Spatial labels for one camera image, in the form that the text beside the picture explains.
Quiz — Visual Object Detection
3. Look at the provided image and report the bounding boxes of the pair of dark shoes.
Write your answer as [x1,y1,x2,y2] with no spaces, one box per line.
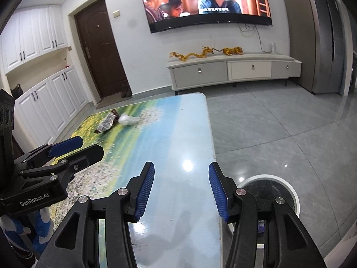
[121,85,132,98]

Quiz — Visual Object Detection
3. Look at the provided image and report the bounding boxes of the white crumpled bag far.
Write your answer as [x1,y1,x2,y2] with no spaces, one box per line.
[118,113,140,126]

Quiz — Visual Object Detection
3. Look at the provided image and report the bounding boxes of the white light switch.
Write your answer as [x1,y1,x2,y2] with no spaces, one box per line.
[112,10,120,18]

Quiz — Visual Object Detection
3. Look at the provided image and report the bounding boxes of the dark brown entrance door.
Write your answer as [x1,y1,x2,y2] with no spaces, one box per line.
[75,0,128,98]

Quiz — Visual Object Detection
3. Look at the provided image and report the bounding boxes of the white wall cabinets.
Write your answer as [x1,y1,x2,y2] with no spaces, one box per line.
[1,5,89,152]

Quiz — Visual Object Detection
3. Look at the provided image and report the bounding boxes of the grey steel refrigerator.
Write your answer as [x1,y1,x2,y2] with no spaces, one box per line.
[284,0,345,94]

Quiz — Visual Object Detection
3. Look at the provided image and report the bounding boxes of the brown snack wrapper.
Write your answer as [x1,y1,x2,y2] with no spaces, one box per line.
[94,109,120,134]

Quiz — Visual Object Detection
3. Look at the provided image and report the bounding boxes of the golden dragon ornament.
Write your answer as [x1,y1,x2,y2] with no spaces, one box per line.
[169,46,244,62]

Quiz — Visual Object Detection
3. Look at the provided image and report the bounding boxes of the white round trash bin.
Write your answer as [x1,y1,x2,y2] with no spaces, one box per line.
[237,174,301,249]

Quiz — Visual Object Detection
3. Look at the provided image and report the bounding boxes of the large purple plastic bag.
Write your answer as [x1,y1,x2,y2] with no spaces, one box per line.
[258,220,265,234]

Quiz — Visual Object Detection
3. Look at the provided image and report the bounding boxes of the landscape print table cover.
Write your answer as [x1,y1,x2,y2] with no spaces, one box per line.
[50,93,222,267]

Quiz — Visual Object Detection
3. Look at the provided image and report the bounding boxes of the blue white gloved left hand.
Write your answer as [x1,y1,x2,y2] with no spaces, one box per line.
[1,207,54,256]

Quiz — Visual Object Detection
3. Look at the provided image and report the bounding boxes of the white tv cabinet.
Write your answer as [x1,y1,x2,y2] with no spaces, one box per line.
[167,53,302,91]

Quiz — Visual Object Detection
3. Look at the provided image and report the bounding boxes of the wall mounted television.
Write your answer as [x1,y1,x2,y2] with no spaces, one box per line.
[142,0,272,33]

